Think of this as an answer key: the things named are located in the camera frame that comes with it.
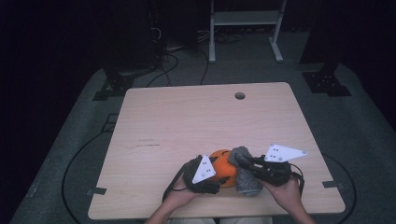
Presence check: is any orange ball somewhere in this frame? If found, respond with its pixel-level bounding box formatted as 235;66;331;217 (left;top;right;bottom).
207;148;239;189

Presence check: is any black left gripper strap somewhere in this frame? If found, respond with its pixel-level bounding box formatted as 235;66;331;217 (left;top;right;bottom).
162;161;191;203

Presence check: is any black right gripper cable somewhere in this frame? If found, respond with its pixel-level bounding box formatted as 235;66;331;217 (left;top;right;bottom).
290;162;305;197

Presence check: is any grey fuzzy sock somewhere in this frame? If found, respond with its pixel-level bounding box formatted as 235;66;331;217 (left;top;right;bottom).
228;146;263;197

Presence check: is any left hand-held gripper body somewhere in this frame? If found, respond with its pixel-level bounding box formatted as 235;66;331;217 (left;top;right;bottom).
182;153;222;195

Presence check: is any black ring floor cable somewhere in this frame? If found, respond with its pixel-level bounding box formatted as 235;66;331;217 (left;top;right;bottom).
61;130;358;224

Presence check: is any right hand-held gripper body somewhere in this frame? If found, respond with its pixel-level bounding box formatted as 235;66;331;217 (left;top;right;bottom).
251;143;308;188

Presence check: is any black stand base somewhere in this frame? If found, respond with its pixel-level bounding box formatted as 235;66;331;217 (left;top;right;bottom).
301;62;353;97
92;74;135;102

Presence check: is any grey tape marker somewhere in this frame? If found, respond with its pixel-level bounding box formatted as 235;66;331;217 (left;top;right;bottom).
86;187;107;196
321;180;346;189

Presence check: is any person's left hand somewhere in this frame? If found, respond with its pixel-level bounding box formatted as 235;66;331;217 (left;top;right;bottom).
163;176;201;207

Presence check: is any person's right hand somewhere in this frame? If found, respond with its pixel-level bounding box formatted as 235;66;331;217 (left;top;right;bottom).
261;176;303;214

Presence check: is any white metal stand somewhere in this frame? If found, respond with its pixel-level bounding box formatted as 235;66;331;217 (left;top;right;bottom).
208;0;288;64

